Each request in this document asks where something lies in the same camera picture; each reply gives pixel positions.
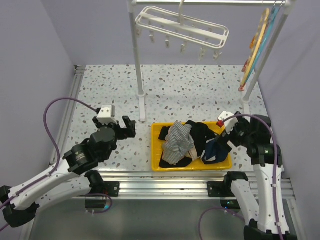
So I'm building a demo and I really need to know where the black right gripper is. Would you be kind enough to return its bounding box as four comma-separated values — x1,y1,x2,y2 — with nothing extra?
215,111,255,153

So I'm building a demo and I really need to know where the navy blue underwear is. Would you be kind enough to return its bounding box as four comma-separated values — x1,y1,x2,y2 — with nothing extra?
200,139,229,165

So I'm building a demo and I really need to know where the grey striped underwear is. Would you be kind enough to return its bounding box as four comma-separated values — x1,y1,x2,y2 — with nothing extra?
161,120,195,165

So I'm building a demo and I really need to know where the blue round clip hanger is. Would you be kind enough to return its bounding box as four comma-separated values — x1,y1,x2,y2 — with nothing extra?
245,6,279,86

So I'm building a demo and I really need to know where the black underwear beige waistband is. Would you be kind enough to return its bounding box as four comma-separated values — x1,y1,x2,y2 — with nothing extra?
186,120,217,161

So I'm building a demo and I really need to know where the yellow round clip hanger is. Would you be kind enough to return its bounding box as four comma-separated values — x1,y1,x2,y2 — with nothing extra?
238,8,270,92

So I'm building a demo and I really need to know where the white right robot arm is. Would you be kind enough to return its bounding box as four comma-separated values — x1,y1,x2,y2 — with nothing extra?
215,111,297,240

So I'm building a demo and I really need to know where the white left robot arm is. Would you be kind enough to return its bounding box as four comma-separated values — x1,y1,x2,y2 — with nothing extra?
0,116,136,228

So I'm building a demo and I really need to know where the white rectangular clip hanger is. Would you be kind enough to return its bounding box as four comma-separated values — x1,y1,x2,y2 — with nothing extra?
135,0,230,60

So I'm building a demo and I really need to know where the yellow plastic tray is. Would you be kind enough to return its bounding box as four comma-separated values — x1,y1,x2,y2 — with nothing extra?
151,122,232,172

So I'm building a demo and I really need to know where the white clothes rack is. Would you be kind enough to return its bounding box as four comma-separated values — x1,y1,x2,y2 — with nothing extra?
127,0,296,123

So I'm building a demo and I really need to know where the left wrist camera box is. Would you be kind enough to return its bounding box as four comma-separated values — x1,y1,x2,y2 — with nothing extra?
96,104,117,125

